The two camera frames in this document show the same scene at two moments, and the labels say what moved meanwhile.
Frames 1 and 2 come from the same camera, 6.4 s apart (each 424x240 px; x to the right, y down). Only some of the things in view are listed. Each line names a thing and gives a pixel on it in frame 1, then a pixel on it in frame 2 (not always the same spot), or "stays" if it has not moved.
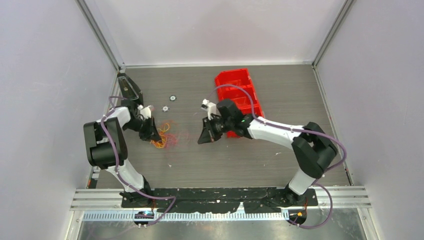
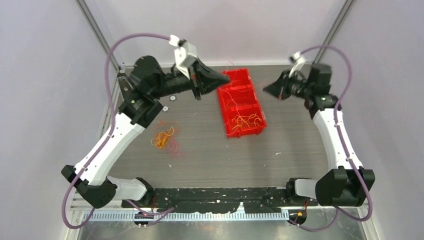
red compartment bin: (241, 77) stays
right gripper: (208, 134) to (279, 88)
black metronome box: (128, 89) stays
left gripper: (151, 133) to (203, 78)
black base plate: (253, 200) stays
